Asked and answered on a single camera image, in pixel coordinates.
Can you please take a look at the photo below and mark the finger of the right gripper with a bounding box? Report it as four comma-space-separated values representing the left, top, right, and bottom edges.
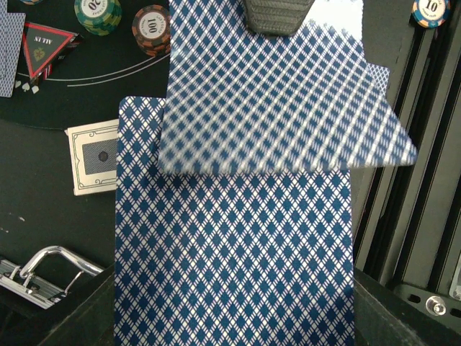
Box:
243, 0, 314, 36

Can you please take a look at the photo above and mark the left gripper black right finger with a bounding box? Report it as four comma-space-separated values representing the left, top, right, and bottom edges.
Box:
354, 269, 460, 345

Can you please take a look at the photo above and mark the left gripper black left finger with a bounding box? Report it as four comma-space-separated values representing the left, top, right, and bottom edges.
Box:
39, 265, 115, 345

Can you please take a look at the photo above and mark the blue card being dealt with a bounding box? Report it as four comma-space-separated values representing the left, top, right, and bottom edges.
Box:
158, 1, 418, 174

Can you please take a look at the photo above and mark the red chip mat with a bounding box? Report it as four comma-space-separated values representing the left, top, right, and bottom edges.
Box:
132, 4, 171, 57

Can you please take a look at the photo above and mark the blue playing card deck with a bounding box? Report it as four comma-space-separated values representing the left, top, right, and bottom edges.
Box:
114, 97, 354, 345

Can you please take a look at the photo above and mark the green chip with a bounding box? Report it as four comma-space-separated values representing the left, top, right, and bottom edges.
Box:
74, 0, 122, 36

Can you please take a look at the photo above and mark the blue poker chip stack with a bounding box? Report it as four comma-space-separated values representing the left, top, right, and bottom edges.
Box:
412, 0, 451, 29

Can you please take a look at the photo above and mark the red triangular dealer button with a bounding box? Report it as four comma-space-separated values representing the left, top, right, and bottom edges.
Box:
22, 22, 84, 85

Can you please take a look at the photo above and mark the aluminium poker chip case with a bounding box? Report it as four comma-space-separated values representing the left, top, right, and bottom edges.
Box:
1, 245, 104, 310

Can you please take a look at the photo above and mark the white card box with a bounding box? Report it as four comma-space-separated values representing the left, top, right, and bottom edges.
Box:
66, 120, 119, 196

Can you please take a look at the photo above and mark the round black poker mat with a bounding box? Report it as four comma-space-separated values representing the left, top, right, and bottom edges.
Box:
1, 0, 169, 129

